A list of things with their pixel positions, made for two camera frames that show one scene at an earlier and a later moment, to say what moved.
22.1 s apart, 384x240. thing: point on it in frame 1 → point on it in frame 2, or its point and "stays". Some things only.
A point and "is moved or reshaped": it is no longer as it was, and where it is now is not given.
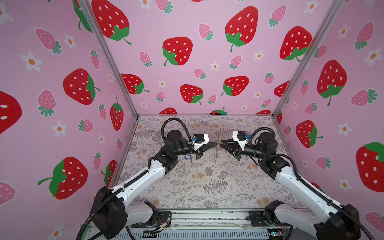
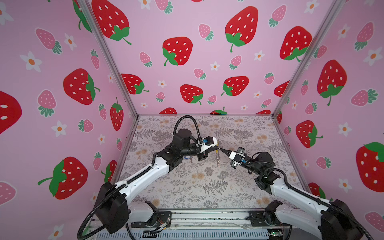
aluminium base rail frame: (268, 224) stays
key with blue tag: (188, 157) stays
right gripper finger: (229, 146) → (227, 152)
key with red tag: (215, 159) is moved or reshaped
